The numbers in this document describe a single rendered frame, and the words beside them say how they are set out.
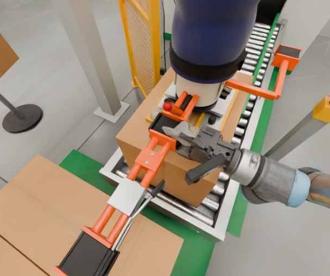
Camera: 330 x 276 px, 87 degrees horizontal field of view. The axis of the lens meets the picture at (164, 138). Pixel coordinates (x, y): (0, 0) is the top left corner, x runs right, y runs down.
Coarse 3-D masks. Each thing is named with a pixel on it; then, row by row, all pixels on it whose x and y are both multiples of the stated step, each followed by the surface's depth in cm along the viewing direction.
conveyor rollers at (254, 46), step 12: (252, 36) 180; (264, 36) 182; (252, 48) 172; (252, 60) 157; (264, 60) 159; (252, 72) 154; (252, 96) 133; (240, 120) 121; (240, 132) 116; (216, 192) 95; (180, 204) 91; (204, 204) 92; (216, 204) 91; (192, 216) 88; (204, 216) 88
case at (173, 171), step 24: (168, 72) 86; (240, 72) 86; (240, 96) 77; (144, 120) 70; (192, 120) 70; (120, 144) 68; (144, 144) 64; (168, 168) 64; (192, 168) 59; (168, 192) 92; (192, 192) 73
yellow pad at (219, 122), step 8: (224, 96) 70; (232, 96) 73; (232, 104) 72; (208, 112) 69; (224, 112) 69; (200, 120) 67; (208, 120) 66; (216, 120) 67; (224, 120) 67; (200, 128) 65; (216, 128) 65
